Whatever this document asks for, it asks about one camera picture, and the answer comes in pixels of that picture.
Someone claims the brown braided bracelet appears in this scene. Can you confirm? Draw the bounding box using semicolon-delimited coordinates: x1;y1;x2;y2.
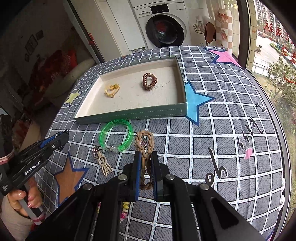
134;130;155;191

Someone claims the purple gem charm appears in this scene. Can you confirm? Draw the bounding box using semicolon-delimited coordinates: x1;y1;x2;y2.
92;145;99;160

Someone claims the green jewelry tray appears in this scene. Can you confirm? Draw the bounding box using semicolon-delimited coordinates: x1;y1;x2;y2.
74;57;187;125

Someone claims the person's left hand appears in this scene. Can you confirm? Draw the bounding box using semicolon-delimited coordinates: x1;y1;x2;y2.
6;177;43;217

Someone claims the green translucent bangle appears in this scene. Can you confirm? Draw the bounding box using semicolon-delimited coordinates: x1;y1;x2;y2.
98;119;133;153

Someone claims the beige hair clip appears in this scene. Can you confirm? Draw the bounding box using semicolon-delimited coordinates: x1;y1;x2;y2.
97;151;113;177

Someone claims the cream sofa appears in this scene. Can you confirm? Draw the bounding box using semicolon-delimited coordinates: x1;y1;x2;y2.
44;58;96;99

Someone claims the red cushion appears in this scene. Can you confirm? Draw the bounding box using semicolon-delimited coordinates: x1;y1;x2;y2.
43;50;78;79

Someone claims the checked blue grey tablecloth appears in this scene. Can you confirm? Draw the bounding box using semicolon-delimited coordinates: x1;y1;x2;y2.
36;47;288;240

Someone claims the white washing machine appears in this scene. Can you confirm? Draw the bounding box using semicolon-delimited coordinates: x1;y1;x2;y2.
130;1;191;49

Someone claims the brown round hanging item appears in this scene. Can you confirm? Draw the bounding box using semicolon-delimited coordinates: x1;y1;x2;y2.
204;22;216;43

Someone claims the pink checked bag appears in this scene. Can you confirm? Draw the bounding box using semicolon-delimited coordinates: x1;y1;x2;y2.
215;9;233;52

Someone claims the yellow hair tie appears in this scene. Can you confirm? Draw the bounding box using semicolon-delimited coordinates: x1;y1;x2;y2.
104;83;121;98

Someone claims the brown spiral hair tie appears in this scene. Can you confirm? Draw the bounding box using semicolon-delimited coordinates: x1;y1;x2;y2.
141;72;159;91

